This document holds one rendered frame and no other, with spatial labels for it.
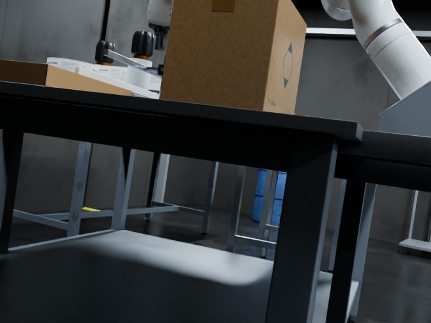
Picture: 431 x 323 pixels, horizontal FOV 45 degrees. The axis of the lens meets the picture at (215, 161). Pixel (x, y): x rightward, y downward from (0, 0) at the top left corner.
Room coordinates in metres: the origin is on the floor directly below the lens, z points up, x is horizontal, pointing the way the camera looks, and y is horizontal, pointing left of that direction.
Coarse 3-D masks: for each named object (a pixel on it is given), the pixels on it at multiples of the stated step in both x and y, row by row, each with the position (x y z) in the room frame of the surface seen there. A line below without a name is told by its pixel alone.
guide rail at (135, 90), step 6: (78, 72) 1.24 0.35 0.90; (84, 72) 1.26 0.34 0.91; (90, 72) 1.29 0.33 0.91; (96, 78) 1.32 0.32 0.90; (102, 78) 1.34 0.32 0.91; (108, 78) 1.37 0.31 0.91; (114, 84) 1.40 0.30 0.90; (120, 84) 1.43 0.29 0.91; (126, 84) 1.46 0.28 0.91; (132, 90) 1.49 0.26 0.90; (138, 90) 1.53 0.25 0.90; (144, 90) 1.56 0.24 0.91; (144, 96) 1.57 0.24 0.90; (150, 96) 1.60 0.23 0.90; (156, 96) 1.64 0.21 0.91
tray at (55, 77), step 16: (0, 64) 0.92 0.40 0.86; (16, 64) 0.91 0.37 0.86; (32, 64) 0.90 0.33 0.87; (48, 64) 0.89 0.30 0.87; (0, 80) 0.92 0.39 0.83; (16, 80) 0.91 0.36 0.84; (32, 80) 0.90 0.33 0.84; (48, 80) 0.89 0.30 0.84; (64, 80) 0.94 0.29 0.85; (80, 80) 0.98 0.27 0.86; (96, 80) 1.03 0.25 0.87
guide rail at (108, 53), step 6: (108, 54) 1.22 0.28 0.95; (114, 54) 1.25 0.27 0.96; (120, 54) 1.27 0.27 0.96; (120, 60) 1.28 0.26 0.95; (126, 60) 1.30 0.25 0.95; (132, 60) 1.33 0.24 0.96; (132, 66) 1.34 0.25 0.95; (138, 66) 1.36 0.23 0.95; (144, 66) 1.39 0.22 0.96; (150, 72) 1.43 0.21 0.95; (156, 72) 1.47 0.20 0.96
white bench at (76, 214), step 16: (80, 144) 3.12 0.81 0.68; (80, 160) 3.11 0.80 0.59; (80, 176) 3.10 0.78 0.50; (80, 192) 3.11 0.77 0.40; (208, 192) 4.70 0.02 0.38; (80, 208) 3.13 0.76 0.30; (144, 208) 4.33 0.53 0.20; (160, 208) 4.55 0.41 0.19; (176, 208) 4.80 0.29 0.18; (208, 208) 4.69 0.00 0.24; (48, 224) 3.20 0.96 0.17; (64, 224) 3.15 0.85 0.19; (208, 224) 4.71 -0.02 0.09
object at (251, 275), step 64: (0, 128) 0.93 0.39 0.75; (64, 128) 0.88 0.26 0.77; (128, 128) 0.84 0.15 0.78; (192, 128) 0.81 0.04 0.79; (256, 128) 0.78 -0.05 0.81; (0, 192) 2.12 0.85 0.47; (128, 192) 3.09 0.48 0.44; (320, 192) 0.73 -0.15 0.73; (0, 256) 2.08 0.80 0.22; (64, 256) 2.23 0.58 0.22; (128, 256) 2.40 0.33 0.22; (192, 256) 2.61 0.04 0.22; (320, 256) 0.76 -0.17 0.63; (0, 320) 1.42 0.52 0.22; (64, 320) 1.48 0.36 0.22; (128, 320) 1.56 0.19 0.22; (192, 320) 1.64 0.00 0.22; (256, 320) 1.73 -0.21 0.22; (320, 320) 1.84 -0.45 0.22
